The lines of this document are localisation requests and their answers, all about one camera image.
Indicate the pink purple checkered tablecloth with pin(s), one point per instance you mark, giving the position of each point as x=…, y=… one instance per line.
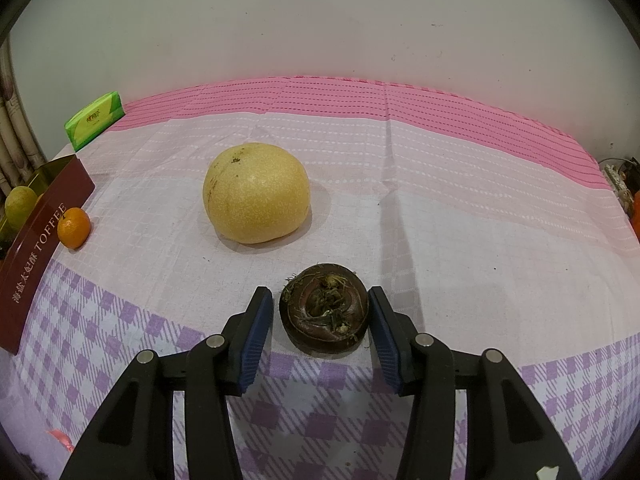
x=450, y=185

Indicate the dark brown water chestnut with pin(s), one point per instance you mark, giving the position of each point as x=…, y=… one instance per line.
x=325, y=315

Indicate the large yellow pear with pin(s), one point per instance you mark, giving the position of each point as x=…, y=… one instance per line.
x=255, y=195

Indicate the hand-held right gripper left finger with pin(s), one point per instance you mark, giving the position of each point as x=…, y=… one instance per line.
x=252, y=345

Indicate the beige patterned curtain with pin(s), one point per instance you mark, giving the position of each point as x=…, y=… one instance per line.
x=15, y=145

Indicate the golden metal tin box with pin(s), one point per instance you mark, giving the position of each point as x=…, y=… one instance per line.
x=35, y=270

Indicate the green red-blushed pear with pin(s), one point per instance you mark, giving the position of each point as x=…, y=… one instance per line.
x=20, y=207

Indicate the green tissue pack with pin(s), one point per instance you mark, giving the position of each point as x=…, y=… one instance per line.
x=92, y=120

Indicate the small orange mandarin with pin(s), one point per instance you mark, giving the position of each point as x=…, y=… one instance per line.
x=74, y=229

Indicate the orange round object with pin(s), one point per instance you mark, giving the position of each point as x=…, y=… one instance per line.
x=636, y=217

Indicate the red plastic scrap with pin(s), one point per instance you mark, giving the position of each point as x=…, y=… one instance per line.
x=61, y=440

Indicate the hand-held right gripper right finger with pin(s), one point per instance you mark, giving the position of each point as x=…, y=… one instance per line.
x=384, y=345

